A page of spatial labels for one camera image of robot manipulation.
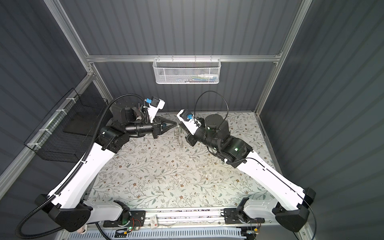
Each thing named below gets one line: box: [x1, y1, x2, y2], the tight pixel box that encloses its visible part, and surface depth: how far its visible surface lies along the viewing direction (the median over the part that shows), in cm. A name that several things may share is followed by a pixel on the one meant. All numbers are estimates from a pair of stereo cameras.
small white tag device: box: [150, 214, 158, 229], surface depth 74 cm
